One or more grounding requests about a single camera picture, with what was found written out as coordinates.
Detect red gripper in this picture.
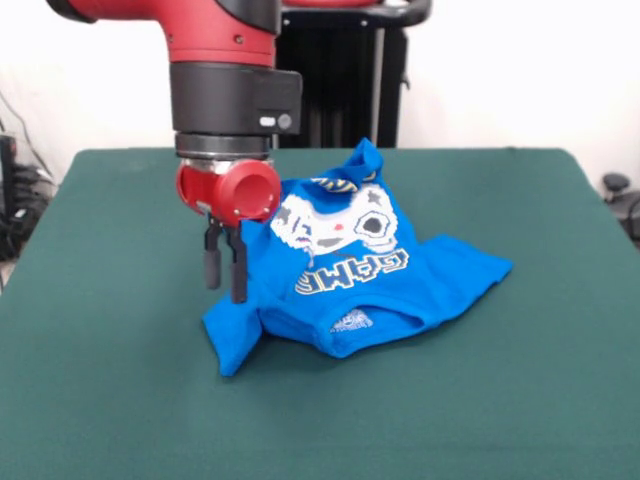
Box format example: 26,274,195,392
175,158,282,306

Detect blue printed t-shirt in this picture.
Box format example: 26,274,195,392
201,137,515,379

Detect dark green table cloth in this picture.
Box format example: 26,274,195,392
0,147,640,480

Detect black electronics box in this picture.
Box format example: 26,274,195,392
0,133,17,217

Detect black chair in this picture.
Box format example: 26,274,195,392
601,171,640,232

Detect black cable bundle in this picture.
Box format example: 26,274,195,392
0,90,59,262

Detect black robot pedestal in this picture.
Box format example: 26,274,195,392
272,0,434,150

